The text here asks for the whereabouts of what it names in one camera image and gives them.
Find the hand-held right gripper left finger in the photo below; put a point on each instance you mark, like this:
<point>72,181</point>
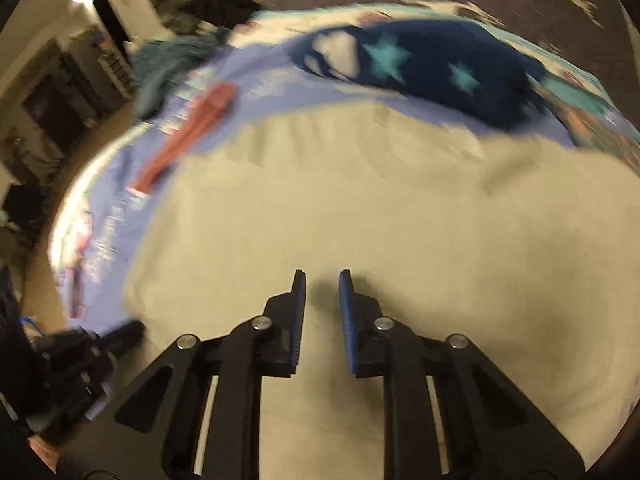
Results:
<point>298,310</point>

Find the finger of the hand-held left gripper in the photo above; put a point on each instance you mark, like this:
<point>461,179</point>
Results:
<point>125,336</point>

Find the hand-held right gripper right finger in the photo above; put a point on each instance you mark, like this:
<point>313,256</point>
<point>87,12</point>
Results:
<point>346,310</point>

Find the beige cloth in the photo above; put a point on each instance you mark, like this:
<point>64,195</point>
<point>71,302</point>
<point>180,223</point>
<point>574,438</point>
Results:
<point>350,200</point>

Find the dark clothes pile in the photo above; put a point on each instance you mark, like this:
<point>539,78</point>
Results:
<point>217,5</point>

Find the pink cloth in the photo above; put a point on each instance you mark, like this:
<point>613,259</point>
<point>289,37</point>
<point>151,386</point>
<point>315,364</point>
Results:
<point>200,120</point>

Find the blue printed bedsheet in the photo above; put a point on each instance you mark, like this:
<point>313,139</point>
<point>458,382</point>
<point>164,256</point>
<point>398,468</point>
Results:
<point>250,75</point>

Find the navy star fleece blanket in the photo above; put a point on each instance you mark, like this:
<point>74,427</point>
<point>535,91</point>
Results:
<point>440,60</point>

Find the teal blanket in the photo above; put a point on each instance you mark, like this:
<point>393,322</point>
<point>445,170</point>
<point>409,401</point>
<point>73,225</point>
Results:
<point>165,65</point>

